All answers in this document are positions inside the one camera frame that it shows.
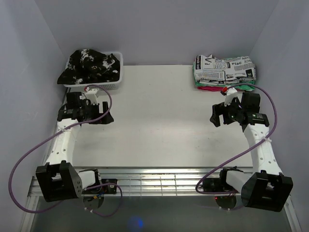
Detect white plastic basket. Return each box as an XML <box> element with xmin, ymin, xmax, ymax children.
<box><xmin>63</xmin><ymin>51</ymin><xmax>124</xmax><ymax>91</ymax></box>

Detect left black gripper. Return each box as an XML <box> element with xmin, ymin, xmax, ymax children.
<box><xmin>81</xmin><ymin>101</ymin><xmax>113</xmax><ymax>125</ymax></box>

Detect newspaper print folded trousers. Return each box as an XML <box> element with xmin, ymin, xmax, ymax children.
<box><xmin>193</xmin><ymin>55</ymin><xmax>256</xmax><ymax>86</ymax></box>

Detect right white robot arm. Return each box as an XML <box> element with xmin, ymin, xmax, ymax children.
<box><xmin>210</xmin><ymin>88</ymin><xmax>293</xmax><ymax>212</ymax></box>

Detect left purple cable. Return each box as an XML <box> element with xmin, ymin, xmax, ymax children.
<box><xmin>8</xmin><ymin>84</ymin><xmax>124</xmax><ymax>217</ymax></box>

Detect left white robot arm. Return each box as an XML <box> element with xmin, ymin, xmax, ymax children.
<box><xmin>36</xmin><ymin>88</ymin><xmax>114</xmax><ymax>202</ymax></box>

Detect green folded trousers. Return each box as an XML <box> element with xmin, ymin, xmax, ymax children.
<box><xmin>194</xmin><ymin>81</ymin><xmax>255</xmax><ymax>92</ymax></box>

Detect pink folded trousers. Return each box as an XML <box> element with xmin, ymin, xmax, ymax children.
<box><xmin>197</xmin><ymin>86</ymin><xmax>224</xmax><ymax>92</ymax></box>

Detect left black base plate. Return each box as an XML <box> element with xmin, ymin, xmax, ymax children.
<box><xmin>82</xmin><ymin>179</ymin><xmax>118</xmax><ymax>195</ymax></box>

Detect purple cable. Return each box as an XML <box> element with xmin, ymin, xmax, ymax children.
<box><xmin>195</xmin><ymin>84</ymin><xmax>278</xmax><ymax>211</ymax></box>
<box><xmin>8</xmin><ymin>84</ymin><xmax>124</xmax><ymax>217</ymax></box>

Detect black white patterned trousers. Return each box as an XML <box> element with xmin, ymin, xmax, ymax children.
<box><xmin>56</xmin><ymin>49</ymin><xmax>121</xmax><ymax>85</ymax></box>

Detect aluminium frame rail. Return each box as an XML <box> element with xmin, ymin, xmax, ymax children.
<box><xmin>27</xmin><ymin>166</ymin><xmax>288</xmax><ymax>198</ymax></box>

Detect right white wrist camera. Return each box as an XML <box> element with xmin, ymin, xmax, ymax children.
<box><xmin>221</xmin><ymin>87</ymin><xmax>238</xmax><ymax>105</ymax></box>

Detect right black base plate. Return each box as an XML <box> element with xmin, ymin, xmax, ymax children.
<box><xmin>202</xmin><ymin>178</ymin><xmax>238</xmax><ymax>194</ymax></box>

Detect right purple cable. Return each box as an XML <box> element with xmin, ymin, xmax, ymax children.
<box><xmin>195</xmin><ymin>84</ymin><xmax>278</xmax><ymax>211</ymax></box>

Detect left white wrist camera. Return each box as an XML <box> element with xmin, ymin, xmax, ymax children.
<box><xmin>84</xmin><ymin>87</ymin><xmax>99</xmax><ymax>105</ymax></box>

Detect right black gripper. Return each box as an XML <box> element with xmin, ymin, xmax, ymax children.
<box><xmin>210</xmin><ymin>96</ymin><xmax>244</xmax><ymax>127</ymax></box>

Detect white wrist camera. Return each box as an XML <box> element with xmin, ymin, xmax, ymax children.
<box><xmin>221</xmin><ymin>87</ymin><xmax>238</xmax><ymax>105</ymax></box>
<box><xmin>84</xmin><ymin>87</ymin><xmax>99</xmax><ymax>105</ymax></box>

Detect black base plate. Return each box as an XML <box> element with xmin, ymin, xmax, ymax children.
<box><xmin>202</xmin><ymin>178</ymin><xmax>238</xmax><ymax>194</ymax></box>
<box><xmin>82</xmin><ymin>179</ymin><xmax>118</xmax><ymax>195</ymax></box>

